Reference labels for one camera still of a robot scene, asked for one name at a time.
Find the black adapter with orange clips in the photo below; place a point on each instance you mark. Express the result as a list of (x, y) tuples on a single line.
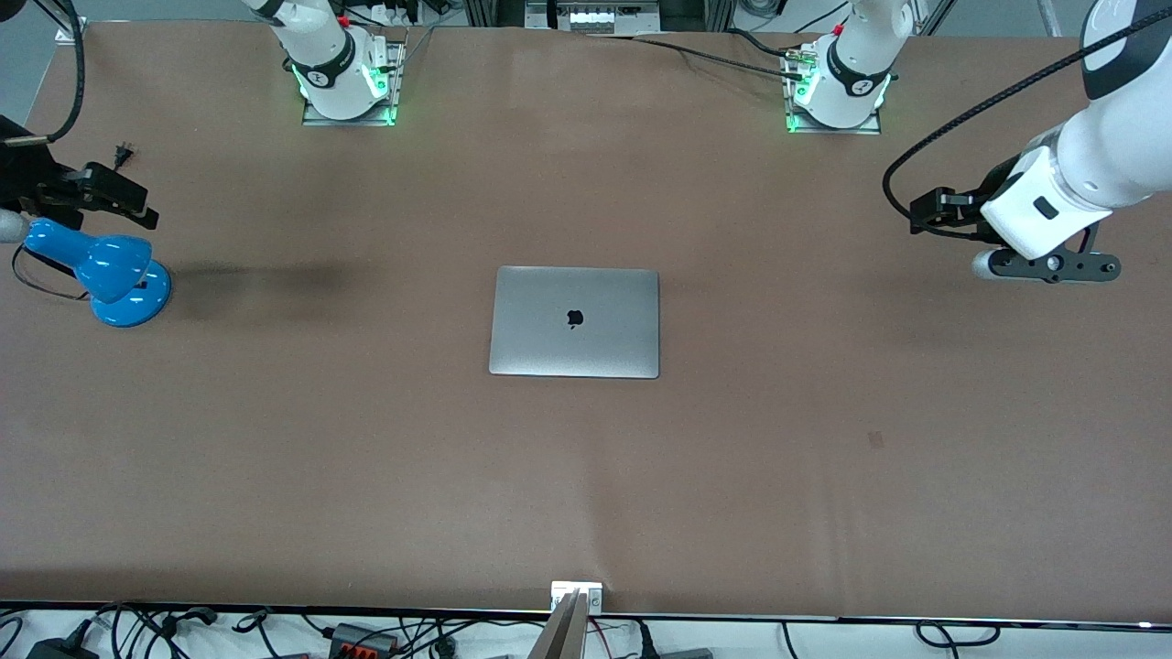
[(364, 639)]

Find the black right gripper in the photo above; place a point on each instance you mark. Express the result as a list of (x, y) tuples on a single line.
[(27, 174)]

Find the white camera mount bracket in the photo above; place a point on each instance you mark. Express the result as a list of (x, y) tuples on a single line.
[(577, 588)]

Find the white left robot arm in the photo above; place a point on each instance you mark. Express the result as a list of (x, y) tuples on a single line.
[(1126, 137)]

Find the black power brick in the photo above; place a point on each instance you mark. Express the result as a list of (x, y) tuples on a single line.
[(59, 650)]

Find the black power plug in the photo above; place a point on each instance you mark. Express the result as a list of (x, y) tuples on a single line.
[(646, 642)]

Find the grey electrical terminal box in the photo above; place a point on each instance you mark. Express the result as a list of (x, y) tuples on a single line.
[(591, 18)]

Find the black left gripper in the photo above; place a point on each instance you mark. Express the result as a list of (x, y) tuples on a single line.
[(992, 180)]

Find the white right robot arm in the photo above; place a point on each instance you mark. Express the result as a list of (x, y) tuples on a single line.
[(320, 55)]

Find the aluminium table corner bracket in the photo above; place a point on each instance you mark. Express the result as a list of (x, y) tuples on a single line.
[(71, 32)]

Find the grey flat box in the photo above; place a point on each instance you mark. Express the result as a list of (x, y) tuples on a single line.
[(685, 653)]

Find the white power strip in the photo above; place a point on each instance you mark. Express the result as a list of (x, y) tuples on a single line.
[(389, 11)]

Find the silver laptop with black keyboard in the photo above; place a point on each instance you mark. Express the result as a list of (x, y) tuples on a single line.
[(574, 320)]

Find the aluminium profile bar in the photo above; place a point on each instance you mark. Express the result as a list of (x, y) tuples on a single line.
[(560, 636)]

